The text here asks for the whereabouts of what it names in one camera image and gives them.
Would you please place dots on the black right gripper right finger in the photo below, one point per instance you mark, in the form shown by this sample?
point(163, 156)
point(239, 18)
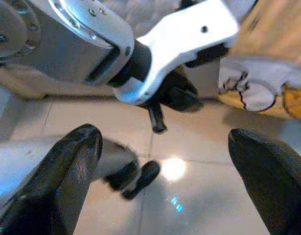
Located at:
point(275, 186)

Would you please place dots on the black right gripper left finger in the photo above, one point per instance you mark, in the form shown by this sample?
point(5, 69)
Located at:
point(42, 195)

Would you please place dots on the yellow egg cartoon duvet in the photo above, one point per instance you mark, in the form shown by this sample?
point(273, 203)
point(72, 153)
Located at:
point(275, 36)

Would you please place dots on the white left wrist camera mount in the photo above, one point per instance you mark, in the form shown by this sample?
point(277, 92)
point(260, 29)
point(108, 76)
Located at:
point(179, 36)

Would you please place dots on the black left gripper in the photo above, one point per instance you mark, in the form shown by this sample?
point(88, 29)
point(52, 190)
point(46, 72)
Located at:
point(179, 85)

